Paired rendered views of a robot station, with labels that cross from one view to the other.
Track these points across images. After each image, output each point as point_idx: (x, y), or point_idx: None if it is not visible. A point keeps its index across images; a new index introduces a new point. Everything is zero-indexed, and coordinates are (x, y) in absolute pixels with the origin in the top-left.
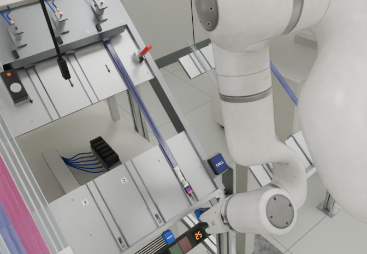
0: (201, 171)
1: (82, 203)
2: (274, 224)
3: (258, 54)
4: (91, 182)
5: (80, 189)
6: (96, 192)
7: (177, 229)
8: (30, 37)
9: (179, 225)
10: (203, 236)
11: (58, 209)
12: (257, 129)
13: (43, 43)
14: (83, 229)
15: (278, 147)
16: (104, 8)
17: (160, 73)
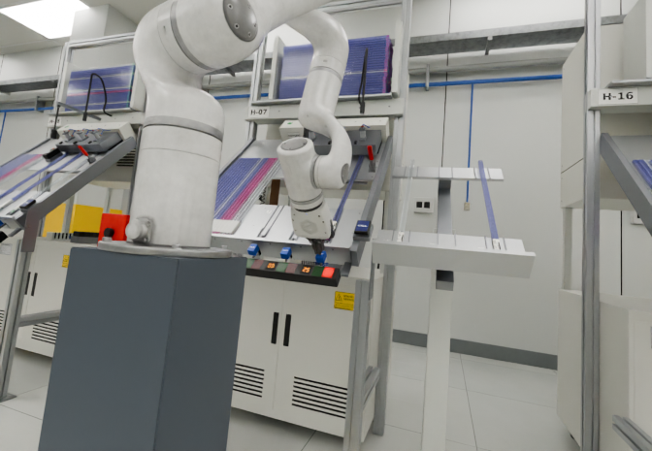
0: (350, 235)
1: (267, 211)
2: (281, 146)
3: (321, 45)
4: (281, 206)
5: (274, 206)
6: (278, 210)
7: (385, 448)
8: (318, 140)
9: (392, 448)
10: (309, 273)
11: (255, 208)
12: (308, 87)
13: (321, 143)
14: (253, 221)
15: (320, 108)
16: (362, 130)
17: (379, 177)
